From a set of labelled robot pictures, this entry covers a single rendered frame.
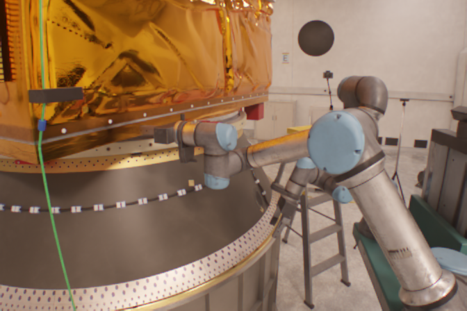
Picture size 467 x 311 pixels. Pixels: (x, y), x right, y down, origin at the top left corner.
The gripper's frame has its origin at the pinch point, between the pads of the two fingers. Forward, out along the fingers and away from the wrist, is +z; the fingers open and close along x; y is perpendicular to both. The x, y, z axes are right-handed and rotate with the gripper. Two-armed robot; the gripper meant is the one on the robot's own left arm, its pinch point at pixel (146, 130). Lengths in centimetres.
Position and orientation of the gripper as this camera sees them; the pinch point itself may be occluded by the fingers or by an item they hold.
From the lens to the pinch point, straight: 93.7
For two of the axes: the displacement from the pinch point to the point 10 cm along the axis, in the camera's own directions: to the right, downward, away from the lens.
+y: 0.0, -9.8, -2.0
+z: -9.2, -0.8, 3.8
